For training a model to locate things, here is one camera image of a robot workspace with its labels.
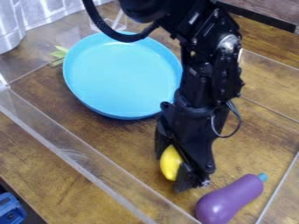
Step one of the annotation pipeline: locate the blue oval tray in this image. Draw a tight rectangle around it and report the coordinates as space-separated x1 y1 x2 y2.
62 33 182 120

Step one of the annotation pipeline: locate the clear acrylic enclosure wall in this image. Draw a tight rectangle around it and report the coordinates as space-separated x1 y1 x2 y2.
0 3 299 224

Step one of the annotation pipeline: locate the grey checkered curtain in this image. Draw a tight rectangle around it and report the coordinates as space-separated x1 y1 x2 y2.
0 0 114 55

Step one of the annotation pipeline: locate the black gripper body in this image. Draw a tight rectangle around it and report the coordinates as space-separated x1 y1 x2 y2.
153 90 230 182

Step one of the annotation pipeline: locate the purple toy eggplant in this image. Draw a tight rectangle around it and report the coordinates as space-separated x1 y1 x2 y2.
194 172 268 224

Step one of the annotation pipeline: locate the dark baseboard strip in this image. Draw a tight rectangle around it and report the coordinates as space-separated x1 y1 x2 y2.
217 0 299 34

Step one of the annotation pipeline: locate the yellow toy lemon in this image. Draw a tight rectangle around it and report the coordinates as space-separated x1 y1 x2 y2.
160 145 182 181

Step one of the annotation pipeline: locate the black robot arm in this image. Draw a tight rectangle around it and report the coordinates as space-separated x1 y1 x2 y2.
118 0 244 193

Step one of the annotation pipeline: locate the black braided cable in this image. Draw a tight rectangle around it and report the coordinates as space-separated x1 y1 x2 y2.
80 0 161 44

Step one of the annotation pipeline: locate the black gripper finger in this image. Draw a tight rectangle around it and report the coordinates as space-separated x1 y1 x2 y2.
153 125 172 159
173 163 210 193

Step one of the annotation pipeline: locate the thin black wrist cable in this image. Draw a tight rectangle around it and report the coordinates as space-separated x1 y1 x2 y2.
209 99 242 139

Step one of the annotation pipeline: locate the green leafy toy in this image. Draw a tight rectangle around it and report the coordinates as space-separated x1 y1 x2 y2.
49 45 69 66

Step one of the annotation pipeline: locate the blue device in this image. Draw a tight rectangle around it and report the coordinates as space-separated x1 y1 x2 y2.
0 192 26 224

